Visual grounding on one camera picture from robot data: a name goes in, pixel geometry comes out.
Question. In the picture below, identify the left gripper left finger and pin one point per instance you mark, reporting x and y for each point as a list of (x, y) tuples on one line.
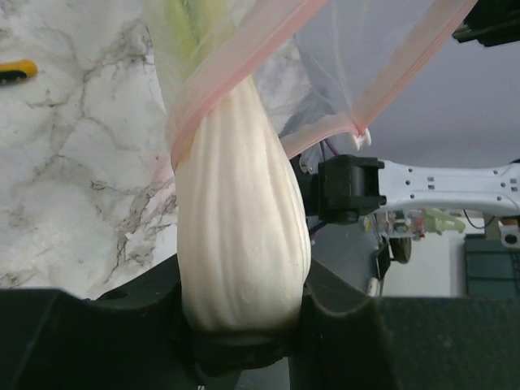
[(51, 339)]

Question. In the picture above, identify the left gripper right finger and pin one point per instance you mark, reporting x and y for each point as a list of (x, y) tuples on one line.
[(349, 340)]

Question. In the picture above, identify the yellow handled pliers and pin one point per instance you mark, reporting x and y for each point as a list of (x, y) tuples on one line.
[(17, 71)]

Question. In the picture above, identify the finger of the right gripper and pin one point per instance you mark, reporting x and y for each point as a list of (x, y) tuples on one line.
[(490, 23)]

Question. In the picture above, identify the clear zip top bag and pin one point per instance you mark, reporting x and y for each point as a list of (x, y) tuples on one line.
[(264, 46)]

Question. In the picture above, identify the green white leek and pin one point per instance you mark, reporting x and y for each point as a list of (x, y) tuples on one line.
[(242, 242)]

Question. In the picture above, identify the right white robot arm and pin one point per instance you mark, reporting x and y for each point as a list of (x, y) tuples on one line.
[(438, 189)]

